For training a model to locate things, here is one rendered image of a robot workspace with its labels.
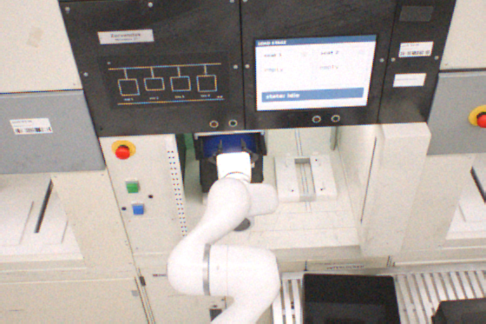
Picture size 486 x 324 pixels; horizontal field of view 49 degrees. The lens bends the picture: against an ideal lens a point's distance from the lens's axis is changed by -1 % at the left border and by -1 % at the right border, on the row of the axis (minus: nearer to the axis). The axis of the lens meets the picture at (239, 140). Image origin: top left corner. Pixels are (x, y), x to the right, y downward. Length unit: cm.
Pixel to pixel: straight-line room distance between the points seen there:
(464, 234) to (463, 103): 62
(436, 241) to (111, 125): 113
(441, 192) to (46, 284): 137
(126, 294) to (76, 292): 18
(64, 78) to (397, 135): 85
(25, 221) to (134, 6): 110
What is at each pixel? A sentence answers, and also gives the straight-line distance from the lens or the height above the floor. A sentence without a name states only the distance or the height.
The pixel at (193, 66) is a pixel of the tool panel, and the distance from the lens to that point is 132.
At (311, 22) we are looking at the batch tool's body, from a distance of 127.
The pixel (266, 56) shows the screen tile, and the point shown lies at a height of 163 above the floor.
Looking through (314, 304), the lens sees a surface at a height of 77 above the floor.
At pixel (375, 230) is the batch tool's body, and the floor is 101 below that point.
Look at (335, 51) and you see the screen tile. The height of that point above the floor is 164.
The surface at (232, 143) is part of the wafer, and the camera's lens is 188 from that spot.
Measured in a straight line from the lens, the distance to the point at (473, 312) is 184.
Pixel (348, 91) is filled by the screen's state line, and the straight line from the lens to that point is 140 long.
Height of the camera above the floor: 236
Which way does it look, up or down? 43 degrees down
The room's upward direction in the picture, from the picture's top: 3 degrees counter-clockwise
